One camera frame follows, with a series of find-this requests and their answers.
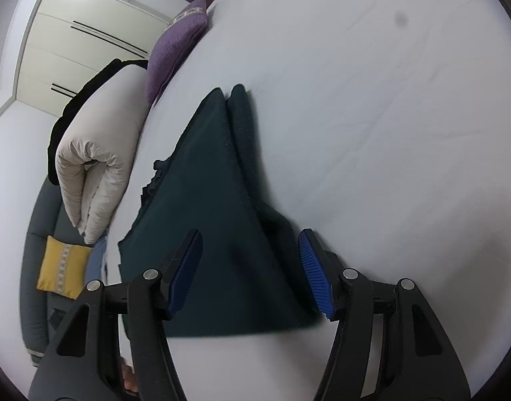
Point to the blue bedding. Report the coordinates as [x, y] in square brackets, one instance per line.
[97, 259]

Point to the yellow pillow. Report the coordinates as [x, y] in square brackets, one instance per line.
[61, 267]

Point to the dark green sweater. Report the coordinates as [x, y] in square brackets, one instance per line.
[205, 217]

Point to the grey upholstered headboard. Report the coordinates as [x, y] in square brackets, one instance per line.
[34, 300]

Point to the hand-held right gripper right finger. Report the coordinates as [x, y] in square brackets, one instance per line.
[316, 275]

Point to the black cloth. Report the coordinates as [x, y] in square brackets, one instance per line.
[78, 96]

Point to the bed with white sheet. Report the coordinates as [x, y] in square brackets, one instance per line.
[364, 133]

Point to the white wardrobe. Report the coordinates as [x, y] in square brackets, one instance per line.
[72, 50]

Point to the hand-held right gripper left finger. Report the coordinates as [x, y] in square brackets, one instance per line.
[184, 273]

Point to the purple pillow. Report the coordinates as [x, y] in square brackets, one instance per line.
[172, 50]

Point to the rolled beige duvet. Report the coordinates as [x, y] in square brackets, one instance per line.
[97, 146]

